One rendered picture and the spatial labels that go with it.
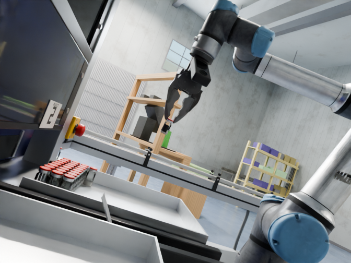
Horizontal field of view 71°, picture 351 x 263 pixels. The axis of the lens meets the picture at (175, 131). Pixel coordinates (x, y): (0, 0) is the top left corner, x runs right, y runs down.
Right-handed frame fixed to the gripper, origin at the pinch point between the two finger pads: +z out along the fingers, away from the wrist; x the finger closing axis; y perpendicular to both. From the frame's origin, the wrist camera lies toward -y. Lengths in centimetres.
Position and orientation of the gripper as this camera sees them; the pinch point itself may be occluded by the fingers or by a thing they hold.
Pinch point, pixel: (171, 117)
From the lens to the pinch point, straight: 70.8
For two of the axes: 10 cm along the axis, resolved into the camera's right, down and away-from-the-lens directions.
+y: -1.7, -2.1, 9.6
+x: -8.7, -4.2, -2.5
